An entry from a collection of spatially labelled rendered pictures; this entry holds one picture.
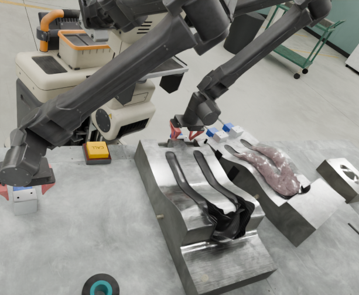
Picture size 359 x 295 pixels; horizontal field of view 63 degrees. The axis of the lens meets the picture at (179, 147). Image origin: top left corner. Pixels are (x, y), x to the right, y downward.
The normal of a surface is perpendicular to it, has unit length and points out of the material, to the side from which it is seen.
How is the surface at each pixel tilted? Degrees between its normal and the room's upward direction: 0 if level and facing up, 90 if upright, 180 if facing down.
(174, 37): 91
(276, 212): 90
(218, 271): 0
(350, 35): 90
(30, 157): 38
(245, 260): 0
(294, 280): 0
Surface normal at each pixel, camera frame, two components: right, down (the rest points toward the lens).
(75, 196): 0.32, -0.72
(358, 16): -0.84, 0.07
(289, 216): -0.72, 0.23
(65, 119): 0.15, 0.69
